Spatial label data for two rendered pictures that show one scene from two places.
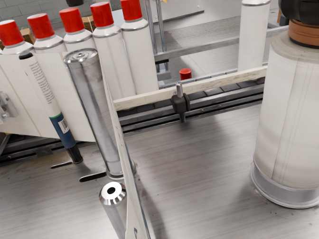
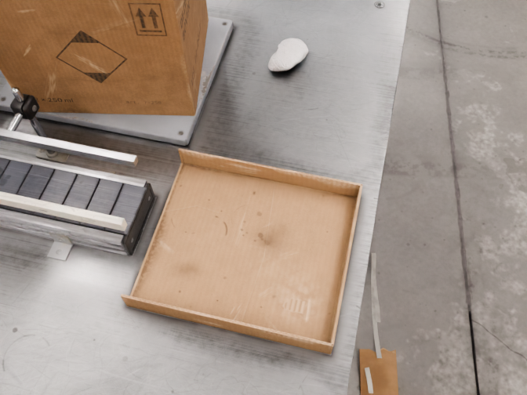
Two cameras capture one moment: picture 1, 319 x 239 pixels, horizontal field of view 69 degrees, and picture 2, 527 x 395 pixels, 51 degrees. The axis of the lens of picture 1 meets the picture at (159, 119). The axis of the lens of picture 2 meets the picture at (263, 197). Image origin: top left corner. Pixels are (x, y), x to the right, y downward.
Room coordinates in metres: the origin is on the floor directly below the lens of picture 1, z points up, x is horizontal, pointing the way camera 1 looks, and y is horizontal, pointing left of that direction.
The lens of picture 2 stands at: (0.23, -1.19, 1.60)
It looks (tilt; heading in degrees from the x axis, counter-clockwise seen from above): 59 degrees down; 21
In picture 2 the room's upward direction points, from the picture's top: 2 degrees counter-clockwise
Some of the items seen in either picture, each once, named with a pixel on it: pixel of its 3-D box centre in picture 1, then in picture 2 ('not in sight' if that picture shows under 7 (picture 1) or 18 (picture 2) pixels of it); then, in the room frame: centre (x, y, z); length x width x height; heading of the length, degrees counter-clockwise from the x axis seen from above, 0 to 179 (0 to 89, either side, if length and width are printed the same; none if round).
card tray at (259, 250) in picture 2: not in sight; (248, 243); (0.56, -1.04, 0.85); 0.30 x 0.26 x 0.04; 96
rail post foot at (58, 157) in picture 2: not in sight; (52, 153); (0.62, -0.66, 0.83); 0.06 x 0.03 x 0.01; 94
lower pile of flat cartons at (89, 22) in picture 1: (82, 25); not in sight; (4.96, 1.17, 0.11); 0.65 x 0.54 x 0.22; 102
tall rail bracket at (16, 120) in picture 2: not in sight; (30, 135); (0.59, -0.66, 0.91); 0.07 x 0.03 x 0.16; 6
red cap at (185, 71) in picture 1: (185, 75); not in sight; (0.60, -0.09, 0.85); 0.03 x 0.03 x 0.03
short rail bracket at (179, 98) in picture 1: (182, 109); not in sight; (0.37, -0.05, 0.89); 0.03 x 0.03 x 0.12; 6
